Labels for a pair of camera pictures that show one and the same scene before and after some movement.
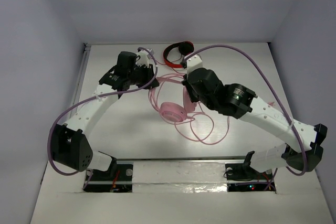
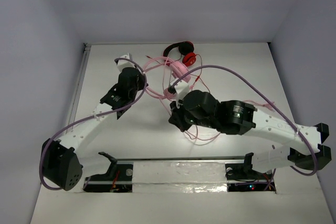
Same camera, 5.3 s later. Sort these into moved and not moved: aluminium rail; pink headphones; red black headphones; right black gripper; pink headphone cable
Moved: pink headphone cable; right black gripper; pink headphones
Not moved: aluminium rail; red black headphones
